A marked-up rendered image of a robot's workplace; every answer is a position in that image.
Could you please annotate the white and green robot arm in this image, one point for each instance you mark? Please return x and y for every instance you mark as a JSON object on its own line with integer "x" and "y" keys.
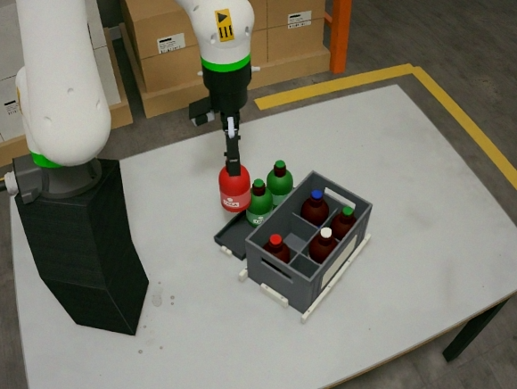
{"x": 69, "y": 121}

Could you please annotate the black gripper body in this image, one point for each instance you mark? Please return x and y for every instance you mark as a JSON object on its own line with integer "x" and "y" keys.
{"x": 229, "y": 104}

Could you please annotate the grey divided crate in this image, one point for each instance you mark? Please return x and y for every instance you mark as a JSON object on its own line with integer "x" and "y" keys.
{"x": 286, "y": 222}

